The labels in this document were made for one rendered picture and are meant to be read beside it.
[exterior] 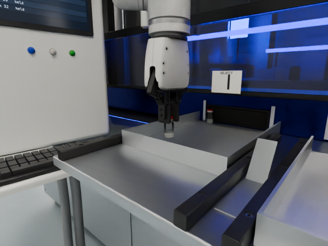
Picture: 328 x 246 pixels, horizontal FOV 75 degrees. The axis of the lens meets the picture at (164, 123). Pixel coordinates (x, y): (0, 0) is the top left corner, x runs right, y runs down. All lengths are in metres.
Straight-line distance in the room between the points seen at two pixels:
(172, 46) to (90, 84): 0.47
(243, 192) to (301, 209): 0.07
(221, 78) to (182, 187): 0.38
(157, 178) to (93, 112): 0.55
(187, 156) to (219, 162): 0.06
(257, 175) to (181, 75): 0.24
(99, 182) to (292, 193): 0.28
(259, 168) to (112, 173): 0.24
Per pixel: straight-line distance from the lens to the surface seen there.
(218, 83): 0.62
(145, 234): 1.07
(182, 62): 0.46
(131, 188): 0.33
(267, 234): 0.24
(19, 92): 0.77
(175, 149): 0.40
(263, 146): 0.38
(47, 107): 0.79
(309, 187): 0.38
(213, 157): 0.36
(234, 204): 0.30
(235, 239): 0.22
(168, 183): 0.34
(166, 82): 0.42
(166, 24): 0.43
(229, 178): 0.32
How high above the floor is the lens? 1.04
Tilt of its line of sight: 13 degrees down
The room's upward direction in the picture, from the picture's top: straight up
